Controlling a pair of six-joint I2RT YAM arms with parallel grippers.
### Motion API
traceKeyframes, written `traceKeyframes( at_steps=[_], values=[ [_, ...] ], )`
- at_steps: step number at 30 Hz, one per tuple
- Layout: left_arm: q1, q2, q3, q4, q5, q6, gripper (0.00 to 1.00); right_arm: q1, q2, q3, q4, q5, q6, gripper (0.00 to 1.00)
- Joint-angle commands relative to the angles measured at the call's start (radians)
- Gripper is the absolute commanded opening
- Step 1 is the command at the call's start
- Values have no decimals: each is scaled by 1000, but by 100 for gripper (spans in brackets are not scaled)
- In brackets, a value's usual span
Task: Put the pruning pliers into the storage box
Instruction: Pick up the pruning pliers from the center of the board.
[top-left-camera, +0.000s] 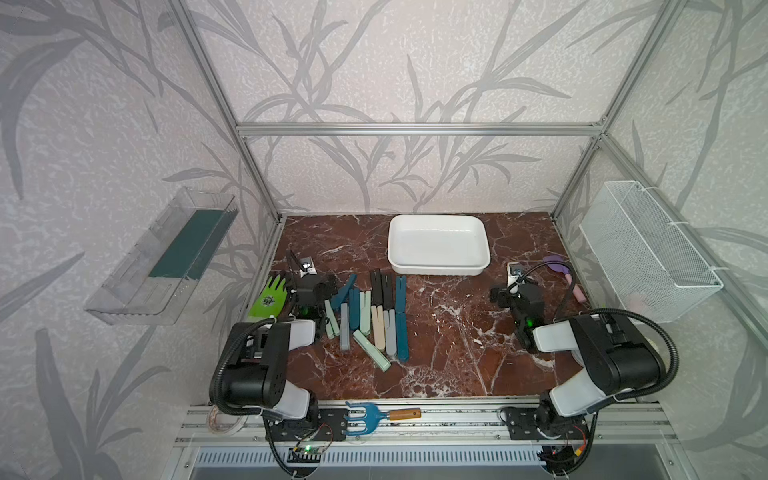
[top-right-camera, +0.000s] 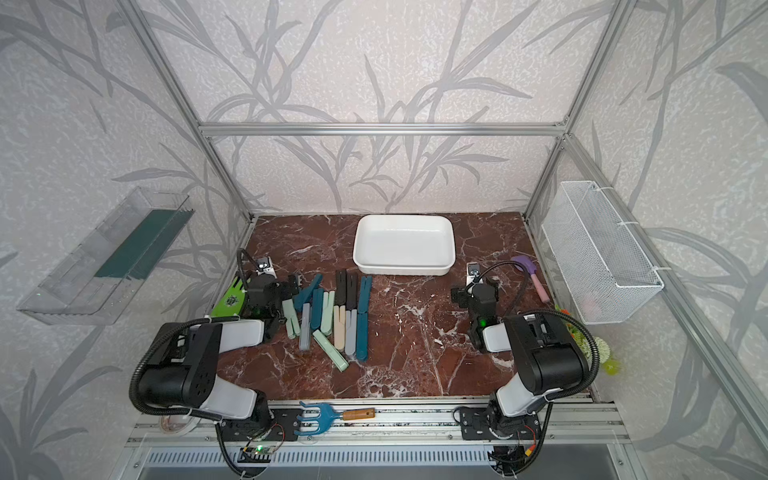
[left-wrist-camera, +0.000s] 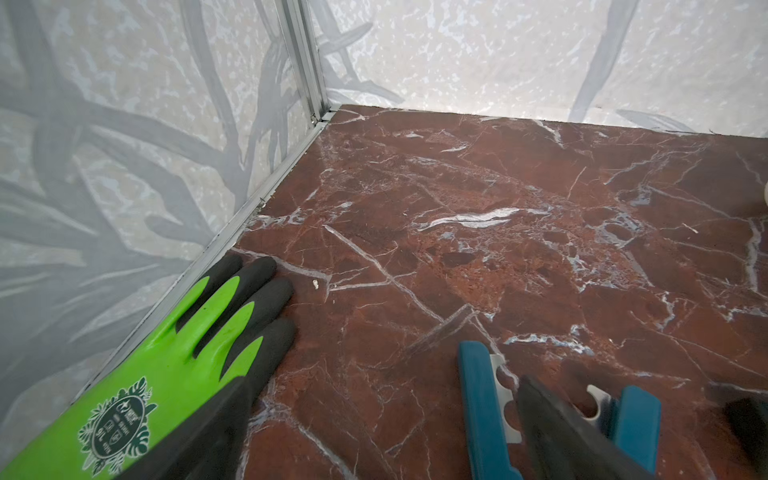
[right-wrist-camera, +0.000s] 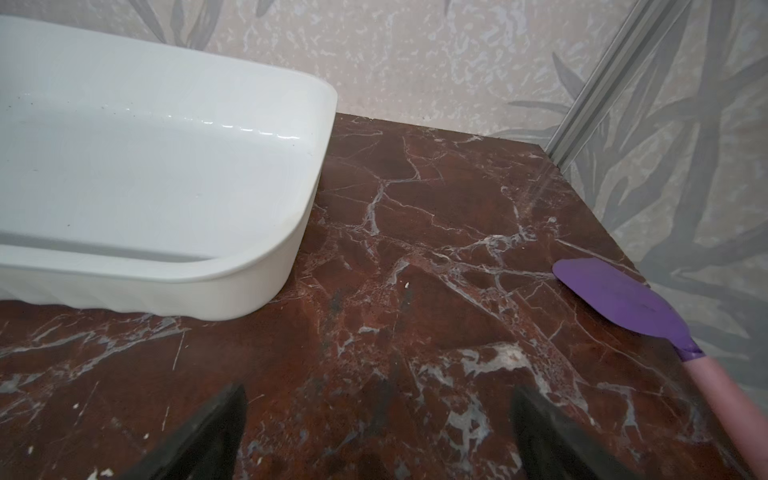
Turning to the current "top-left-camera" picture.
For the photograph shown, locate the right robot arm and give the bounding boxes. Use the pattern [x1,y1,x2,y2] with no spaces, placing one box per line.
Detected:
[489,283,680,440]

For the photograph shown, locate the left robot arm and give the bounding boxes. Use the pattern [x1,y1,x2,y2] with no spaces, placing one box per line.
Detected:
[209,274,338,428]

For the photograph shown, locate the open teal pruning pliers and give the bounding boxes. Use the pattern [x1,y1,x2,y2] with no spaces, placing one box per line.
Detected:
[330,274,357,311]

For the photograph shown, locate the grey pruning pliers left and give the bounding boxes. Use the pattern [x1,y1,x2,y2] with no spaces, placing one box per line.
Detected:
[339,303,351,351]

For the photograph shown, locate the mint pruning pliers left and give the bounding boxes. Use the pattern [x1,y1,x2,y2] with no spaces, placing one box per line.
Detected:
[324,300,340,339]

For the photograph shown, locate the mint pruning pliers upright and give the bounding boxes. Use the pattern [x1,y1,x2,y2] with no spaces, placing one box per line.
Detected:
[359,290,372,335]

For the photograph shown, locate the grey-blue pruning pliers right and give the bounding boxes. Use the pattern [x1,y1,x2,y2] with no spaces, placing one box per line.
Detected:
[384,309,397,357]

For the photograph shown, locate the mint pruning pliers diagonal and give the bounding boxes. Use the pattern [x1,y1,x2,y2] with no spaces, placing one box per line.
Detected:
[352,330,391,372]

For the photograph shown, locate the white rectangular storage box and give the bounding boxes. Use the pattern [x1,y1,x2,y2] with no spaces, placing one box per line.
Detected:
[387,214,491,276]

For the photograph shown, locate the green gardening glove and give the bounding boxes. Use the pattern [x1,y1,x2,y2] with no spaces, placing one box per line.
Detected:
[246,274,288,322]

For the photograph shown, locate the purple pink silicone spatula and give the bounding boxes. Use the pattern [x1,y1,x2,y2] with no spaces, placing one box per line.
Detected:
[544,255,587,305]

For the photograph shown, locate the blue garden hand fork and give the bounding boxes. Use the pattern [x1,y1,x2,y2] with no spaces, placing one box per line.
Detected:
[345,401,422,437]

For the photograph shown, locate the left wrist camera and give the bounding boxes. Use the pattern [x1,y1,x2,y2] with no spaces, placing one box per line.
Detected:
[288,249,317,277]

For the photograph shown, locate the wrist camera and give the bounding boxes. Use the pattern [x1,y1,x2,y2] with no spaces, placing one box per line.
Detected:
[288,249,317,277]
[506,262,535,291]

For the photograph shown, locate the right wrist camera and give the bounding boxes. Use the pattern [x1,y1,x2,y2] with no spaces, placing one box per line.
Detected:
[506,262,535,291]

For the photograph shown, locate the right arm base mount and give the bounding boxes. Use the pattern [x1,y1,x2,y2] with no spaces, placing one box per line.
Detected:
[498,406,590,441]

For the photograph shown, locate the white wire mesh basket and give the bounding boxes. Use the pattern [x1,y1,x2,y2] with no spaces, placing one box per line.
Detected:
[580,180,723,323]

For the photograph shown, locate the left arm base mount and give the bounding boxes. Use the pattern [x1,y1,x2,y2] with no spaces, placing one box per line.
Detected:
[269,407,349,442]

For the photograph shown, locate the clear plastic wall shelf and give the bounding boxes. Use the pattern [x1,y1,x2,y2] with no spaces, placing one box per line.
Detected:
[84,187,239,326]

